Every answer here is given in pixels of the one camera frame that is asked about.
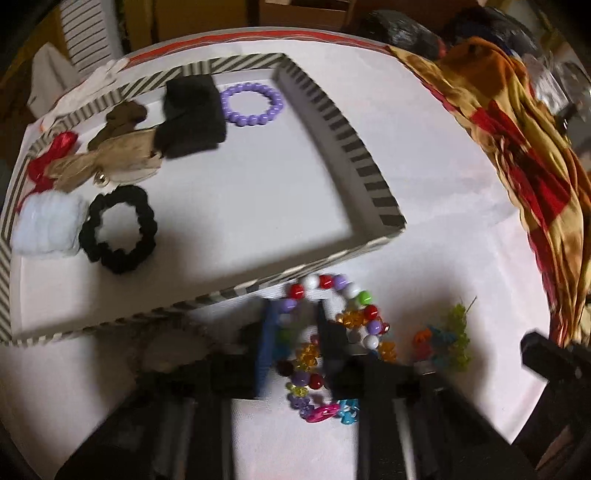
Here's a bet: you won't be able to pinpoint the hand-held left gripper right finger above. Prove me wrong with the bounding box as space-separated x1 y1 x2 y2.
316 300 536 480

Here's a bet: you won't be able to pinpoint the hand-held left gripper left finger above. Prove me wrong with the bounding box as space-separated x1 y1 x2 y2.
55 298 282 480

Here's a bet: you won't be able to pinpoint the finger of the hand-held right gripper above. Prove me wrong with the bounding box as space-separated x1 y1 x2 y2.
512 330 591 462

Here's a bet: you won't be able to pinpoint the multicolour round bead bracelet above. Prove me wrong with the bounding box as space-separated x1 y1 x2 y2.
277 272 384 398

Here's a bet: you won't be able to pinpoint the striped shallow cardboard box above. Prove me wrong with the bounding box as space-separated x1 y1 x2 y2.
0 52 407 347

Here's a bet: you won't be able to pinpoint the black ruffled scrunchie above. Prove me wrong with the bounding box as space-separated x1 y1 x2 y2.
78 185 158 275

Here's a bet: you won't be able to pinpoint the purple bead bracelet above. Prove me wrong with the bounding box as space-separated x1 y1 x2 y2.
220 82 287 127

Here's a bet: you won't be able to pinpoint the beige bow hair clip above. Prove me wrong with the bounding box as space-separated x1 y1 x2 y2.
46 129 164 192

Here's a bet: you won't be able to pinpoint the black fuzzy scrunchie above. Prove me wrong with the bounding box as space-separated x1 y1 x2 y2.
154 74 228 160

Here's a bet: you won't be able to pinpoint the white fluffy scrunchie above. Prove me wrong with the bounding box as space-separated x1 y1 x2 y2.
11 191 88 258

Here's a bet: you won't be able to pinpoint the brown bow hair clip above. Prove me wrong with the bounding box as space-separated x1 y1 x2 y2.
88 100 148 151

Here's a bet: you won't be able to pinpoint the red ribbon hair bow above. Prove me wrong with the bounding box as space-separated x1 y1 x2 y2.
18 130 79 213

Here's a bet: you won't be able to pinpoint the red and yellow printed blanket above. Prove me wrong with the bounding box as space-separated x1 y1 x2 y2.
388 37 591 347

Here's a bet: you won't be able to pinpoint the white printed bag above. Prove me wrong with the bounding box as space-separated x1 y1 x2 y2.
526 55 573 112

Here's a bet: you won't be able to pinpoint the black plastic bag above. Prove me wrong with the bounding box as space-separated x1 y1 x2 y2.
452 4 546 51
360 9 444 58

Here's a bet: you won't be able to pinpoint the wooden cabinet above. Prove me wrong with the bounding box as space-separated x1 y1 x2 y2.
259 0 356 31

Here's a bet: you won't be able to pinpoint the white cloth garment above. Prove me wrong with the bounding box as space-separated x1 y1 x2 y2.
28 42 79 107

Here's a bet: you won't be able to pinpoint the white louvered door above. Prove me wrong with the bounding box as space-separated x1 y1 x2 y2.
62 0 121 75

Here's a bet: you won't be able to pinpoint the pink and blue charm bracelet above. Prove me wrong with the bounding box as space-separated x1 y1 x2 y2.
300 397 361 425

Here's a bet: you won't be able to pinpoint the flower bead bracelet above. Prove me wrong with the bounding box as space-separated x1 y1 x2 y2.
413 302 474 372

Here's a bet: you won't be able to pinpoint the silver beaded hair tie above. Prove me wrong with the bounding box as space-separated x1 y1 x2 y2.
134 323 218 374

